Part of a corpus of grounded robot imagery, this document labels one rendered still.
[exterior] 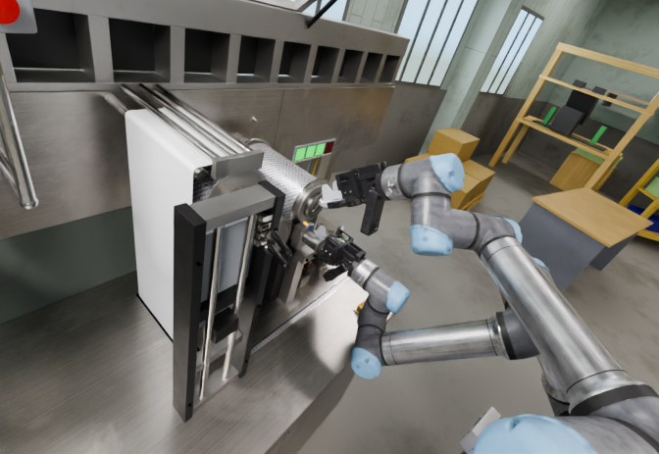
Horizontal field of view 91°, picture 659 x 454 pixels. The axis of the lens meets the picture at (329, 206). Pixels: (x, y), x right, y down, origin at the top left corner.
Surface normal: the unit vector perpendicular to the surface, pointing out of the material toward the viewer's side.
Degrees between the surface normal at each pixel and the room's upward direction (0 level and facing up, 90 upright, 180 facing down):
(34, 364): 0
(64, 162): 90
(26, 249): 90
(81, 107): 90
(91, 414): 0
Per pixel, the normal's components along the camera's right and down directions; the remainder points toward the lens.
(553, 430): 0.13, -0.99
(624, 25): -0.76, 0.16
